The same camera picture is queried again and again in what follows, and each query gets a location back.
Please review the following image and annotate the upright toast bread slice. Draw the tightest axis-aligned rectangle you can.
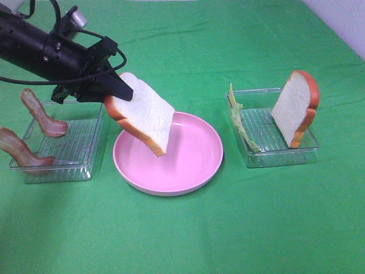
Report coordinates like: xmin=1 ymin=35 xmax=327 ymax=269
xmin=271 ymin=70 xmax=321 ymax=148

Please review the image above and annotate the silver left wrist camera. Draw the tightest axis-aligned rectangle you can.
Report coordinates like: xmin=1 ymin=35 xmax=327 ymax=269
xmin=63 ymin=6 xmax=87 ymax=37

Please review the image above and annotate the toast bread slice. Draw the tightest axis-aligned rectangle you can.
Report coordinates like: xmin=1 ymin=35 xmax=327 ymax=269
xmin=271 ymin=70 xmax=321 ymax=148
xmin=104 ymin=72 xmax=175 ymax=156

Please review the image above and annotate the pink round plate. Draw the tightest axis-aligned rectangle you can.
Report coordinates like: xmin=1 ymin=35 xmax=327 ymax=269
xmin=113 ymin=112 xmax=224 ymax=196

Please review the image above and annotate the clear plastic tray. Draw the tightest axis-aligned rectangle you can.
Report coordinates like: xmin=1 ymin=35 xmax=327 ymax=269
xmin=226 ymin=88 xmax=319 ymax=168
xmin=9 ymin=99 xmax=105 ymax=184

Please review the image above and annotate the clear right plastic tray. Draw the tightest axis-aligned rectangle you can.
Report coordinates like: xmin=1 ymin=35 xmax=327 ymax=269
xmin=226 ymin=88 xmax=319 ymax=168

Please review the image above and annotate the green lettuce leaf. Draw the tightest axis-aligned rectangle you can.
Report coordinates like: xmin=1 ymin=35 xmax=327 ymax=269
xmin=230 ymin=103 xmax=261 ymax=152

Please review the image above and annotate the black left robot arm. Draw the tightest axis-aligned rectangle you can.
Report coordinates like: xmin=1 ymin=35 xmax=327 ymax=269
xmin=1 ymin=1 xmax=133 ymax=104

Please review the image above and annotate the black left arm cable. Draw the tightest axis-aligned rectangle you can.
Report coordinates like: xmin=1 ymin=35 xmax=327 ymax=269
xmin=0 ymin=0 xmax=128 ymax=85

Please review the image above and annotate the bacon strip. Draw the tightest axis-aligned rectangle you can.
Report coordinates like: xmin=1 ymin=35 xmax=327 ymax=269
xmin=1 ymin=127 xmax=55 ymax=167
xmin=20 ymin=88 xmax=68 ymax=138

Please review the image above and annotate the yellow cheese slice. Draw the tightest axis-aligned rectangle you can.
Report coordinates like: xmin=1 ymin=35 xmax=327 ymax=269
xmin=229 ymin=83 xmax=237 ymax=108

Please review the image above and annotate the green table cloth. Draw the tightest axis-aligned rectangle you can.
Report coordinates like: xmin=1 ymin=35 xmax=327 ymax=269
xmin=1 ymin=1 xmax=364 ymax=273

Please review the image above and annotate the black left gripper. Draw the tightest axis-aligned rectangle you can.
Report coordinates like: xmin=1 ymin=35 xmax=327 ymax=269
xmin=51 ymin=37 xmax=133 ymax=103

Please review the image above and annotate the clear left plastic tray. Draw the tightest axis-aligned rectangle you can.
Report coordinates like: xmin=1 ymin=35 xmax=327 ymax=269
xmin=9 ymin=99 xmax=105 ymax=184

